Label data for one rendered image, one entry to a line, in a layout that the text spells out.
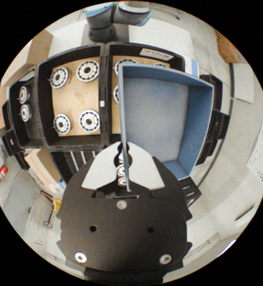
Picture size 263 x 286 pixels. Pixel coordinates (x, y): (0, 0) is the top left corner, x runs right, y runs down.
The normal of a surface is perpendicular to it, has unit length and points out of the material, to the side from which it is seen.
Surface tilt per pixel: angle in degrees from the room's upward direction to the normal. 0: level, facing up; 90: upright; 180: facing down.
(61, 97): 0
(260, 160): 90
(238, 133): 90
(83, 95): 0
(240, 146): 90
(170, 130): 1
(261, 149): 90
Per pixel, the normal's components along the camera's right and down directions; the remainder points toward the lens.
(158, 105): 0.14, 0.48
